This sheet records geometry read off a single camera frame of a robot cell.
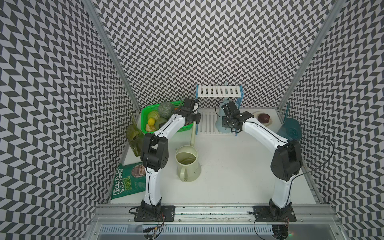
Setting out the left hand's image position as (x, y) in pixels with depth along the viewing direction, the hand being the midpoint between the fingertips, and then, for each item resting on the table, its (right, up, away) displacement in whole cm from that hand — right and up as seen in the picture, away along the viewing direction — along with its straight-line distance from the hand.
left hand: (197, 117), depth 97 cm
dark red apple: (+48, 0, +8) cm, 48 cm away
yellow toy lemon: (-31, -3, +2) cm, 31 cm away
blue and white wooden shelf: (+5, -1, -10) cm, 11 cm away
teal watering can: (+56, -7, -11) cm, 57 cm away
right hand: (+20, -3, -6) cm, 21 cm away
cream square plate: (+43, +3, +11) cm, 45 cm away
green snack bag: (-35, -33, -19) cm, 52 cm away
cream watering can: (-6, -24, -12) cm, 28 cm away
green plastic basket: (-37, +5, +10) cm, 39 cm away
